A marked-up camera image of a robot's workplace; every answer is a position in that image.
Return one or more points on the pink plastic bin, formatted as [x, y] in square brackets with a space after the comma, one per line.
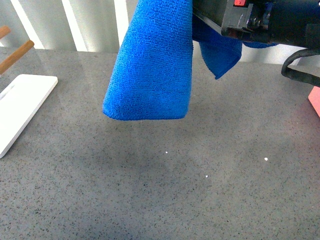
[314, 99]

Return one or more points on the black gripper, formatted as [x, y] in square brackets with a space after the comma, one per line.
[286, 22]

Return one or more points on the wooden rack peg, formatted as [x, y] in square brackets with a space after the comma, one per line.
[15, 56]
[4, 31]

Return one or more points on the white pleated curtain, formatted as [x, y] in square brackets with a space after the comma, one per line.
[72, 25]

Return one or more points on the white rack base plate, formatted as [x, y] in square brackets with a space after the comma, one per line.
[19, 102]

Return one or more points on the blue microfiber cloth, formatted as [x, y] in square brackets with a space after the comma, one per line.
[152, 75]

